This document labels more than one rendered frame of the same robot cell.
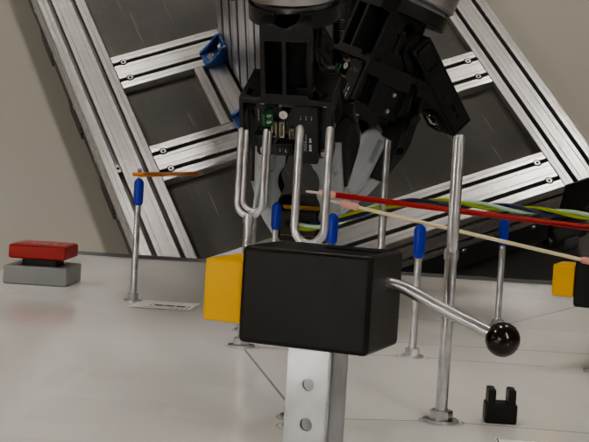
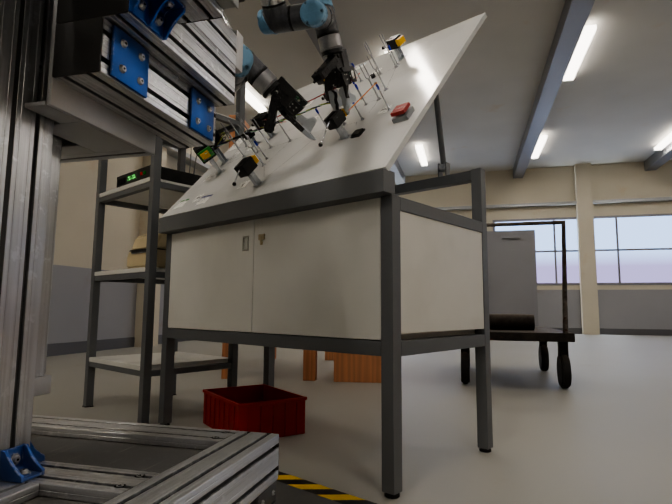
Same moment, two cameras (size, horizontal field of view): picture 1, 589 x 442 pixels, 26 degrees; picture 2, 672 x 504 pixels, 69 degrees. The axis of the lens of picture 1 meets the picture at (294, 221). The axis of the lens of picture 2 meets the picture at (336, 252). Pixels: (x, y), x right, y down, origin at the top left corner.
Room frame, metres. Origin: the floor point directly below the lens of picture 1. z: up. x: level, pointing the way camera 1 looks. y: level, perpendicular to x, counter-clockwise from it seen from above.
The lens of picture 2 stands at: (1.96, 0.94, 0.49)
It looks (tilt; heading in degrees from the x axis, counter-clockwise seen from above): 7 degrees up; 217
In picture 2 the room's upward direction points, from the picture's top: straight up
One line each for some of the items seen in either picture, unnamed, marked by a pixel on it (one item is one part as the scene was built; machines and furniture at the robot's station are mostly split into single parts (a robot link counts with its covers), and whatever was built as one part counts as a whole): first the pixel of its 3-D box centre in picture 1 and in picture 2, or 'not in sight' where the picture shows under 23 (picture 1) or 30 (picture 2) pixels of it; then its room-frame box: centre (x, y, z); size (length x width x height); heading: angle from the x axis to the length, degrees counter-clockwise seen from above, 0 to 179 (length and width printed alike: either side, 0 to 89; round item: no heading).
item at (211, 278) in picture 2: not in sight; (209, 278); (0.73, -0.59, 0.60); 0.55 x 0.02 x 0.39; 86
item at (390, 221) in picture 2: not in sight; (312, 330); (0.46, -0.29, 0.40); 1.18 x 0.60 x 0.80; 86
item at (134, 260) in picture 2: not in sight; (167, 250); (0.56, -1.12, 0.76); 0.30 x 0.21 x 0.20; 179
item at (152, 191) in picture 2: not in sight; (167, 220); (0.49, -1.23, 0.92); 0.60 x 0.50 x 1.85; 86
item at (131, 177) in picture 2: not in sight; (164, 184); (0.56, -1.17, 1.09); 0.35 x 0.33 x 0.07; 86
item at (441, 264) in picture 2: not in sight; (314, 279); (0.45, -0.29, 0.60); 1.17 x 0.58 x 0.40; 86
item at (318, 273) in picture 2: not in sight; (310, 271); (0.78, -0.04, 0.60); 0.55 x 0.03 x 0.39; 86
